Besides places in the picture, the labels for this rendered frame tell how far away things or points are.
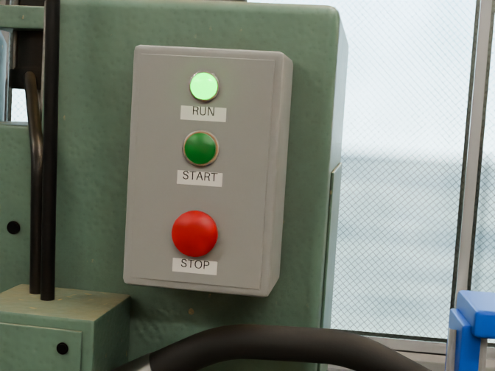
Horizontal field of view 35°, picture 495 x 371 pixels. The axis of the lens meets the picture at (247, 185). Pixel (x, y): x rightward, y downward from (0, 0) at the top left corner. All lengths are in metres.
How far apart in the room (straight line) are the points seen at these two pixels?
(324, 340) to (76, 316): 0.16
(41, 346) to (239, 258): 0.14
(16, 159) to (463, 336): 0.85
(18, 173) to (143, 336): 0.17
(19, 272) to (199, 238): 0.21
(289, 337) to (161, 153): 0.15
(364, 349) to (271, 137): 0.15
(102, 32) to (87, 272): 0.18
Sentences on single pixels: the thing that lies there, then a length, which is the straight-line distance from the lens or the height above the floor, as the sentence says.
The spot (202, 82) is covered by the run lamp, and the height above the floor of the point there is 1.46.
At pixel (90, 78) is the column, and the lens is 0.59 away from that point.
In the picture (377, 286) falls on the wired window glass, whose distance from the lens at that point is 2.05.
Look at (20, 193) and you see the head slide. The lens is 0.66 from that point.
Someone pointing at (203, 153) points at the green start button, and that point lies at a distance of 0.50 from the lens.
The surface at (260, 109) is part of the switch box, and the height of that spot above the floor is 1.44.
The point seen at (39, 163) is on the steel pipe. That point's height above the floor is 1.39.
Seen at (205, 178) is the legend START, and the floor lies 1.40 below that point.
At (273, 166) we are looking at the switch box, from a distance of 0.50.
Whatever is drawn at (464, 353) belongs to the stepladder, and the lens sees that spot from 1.31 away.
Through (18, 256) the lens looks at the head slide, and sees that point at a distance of 0.67.
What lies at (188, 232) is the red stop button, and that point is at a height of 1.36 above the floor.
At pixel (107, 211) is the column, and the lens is 0.59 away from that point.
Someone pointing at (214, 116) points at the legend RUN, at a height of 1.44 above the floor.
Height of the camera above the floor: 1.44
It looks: 5 degrees down
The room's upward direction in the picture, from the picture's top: 4 degrees clockwise
